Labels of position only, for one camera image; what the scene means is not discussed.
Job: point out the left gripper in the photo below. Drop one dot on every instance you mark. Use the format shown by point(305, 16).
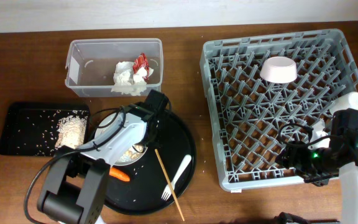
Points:
point(153, 143)

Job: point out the wrapper with red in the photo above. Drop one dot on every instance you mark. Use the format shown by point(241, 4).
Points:
point(141, 63)

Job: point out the round black tray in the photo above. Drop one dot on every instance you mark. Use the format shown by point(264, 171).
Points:
point(143, 193)

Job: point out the pink bowl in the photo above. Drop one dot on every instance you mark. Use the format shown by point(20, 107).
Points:
point(279, 70)

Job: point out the wooden chopstick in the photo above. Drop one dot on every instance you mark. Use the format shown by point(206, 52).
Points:
point(169, 185)

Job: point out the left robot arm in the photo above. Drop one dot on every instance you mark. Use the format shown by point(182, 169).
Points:
point(75, 187)

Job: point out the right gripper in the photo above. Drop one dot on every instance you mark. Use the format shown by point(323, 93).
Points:
point(292, 156)

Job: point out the black rectangular tray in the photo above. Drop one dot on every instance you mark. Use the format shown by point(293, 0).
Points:
point(31, 128)

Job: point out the grey plate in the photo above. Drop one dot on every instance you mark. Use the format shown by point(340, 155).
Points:
point(99, 131)

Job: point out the white napkin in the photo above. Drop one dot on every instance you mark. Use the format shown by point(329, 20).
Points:
point(127, 81)

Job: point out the food scraps pile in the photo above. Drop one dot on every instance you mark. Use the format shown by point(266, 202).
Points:
point(133, 153)

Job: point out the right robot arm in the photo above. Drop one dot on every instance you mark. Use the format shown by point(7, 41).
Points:
point(348, 175)

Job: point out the grey dishwasher rack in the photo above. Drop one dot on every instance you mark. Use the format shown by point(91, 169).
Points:
point(246, 112)

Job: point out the clear plastic bin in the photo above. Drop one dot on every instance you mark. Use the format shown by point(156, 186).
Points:
point(91, 65)

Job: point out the white cup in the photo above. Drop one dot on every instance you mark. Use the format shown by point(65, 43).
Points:
point(349, 100)

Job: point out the orange carrot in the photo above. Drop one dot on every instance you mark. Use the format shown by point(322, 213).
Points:
point(116, 173)

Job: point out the rice pile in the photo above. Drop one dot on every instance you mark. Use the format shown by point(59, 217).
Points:
point(71, 132)

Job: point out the white plastic fork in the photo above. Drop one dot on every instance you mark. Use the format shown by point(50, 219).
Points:
point(184, 163)

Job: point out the light blue cup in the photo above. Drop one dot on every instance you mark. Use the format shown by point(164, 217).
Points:
point(318, 132)

